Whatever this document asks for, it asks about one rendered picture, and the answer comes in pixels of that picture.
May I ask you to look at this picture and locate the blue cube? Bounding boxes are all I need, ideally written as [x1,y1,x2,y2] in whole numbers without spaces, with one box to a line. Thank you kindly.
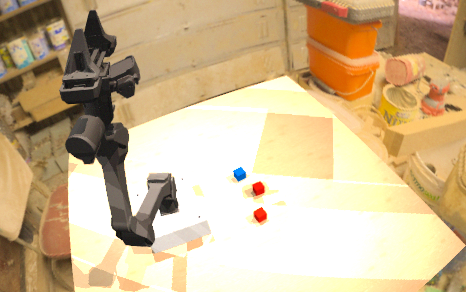
[233,167,247,182]

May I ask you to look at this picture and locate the red cube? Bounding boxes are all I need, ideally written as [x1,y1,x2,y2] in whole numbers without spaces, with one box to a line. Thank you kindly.
[253,207,267,223]
[253,181,264,196]

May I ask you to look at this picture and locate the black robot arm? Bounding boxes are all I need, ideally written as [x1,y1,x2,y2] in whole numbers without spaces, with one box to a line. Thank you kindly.
[65,55,180,248]

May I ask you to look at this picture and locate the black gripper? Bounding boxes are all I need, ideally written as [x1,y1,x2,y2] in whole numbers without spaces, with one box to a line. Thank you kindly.
[59,9,117,109]

